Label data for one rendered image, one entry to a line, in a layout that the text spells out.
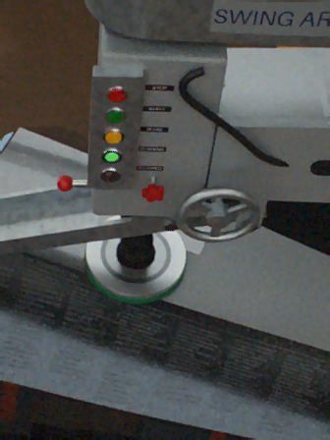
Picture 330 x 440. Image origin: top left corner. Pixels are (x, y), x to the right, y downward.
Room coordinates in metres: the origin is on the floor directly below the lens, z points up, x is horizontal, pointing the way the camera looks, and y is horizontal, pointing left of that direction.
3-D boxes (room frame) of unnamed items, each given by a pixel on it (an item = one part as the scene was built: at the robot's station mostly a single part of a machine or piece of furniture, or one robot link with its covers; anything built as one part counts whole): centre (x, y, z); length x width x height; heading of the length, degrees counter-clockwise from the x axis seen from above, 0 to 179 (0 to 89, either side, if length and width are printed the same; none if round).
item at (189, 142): (1.14, -0.02, 1.32); 0.36 x 0.22 x 0.45; 99
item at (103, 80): (1.01, 0.11, 1.37); 0.08 x 0.03 x 0.28; 99
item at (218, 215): (1.03, -0.08, 1.20); 0.15 x 0.10 x 0.15; 99
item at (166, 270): (1.13, 0.06, 0.84); 0.21 x 0.21 x 0.01
